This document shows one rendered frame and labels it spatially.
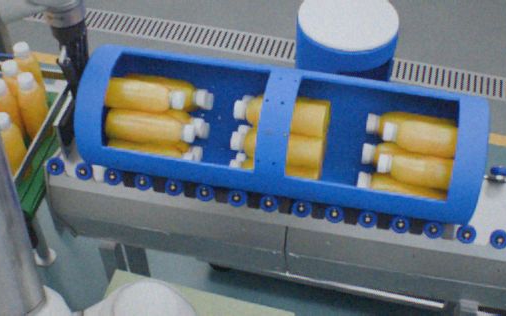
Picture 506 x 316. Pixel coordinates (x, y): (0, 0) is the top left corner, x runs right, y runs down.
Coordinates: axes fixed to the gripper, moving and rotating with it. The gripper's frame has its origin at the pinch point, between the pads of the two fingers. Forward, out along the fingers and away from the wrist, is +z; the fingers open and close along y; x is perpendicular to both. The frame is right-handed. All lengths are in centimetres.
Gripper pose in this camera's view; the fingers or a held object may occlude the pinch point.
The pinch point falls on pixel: (81, 87)
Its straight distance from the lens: 173.6
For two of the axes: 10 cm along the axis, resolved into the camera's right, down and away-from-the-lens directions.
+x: 9.8, 1.6, -1.4
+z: 0.0, 6.7, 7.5
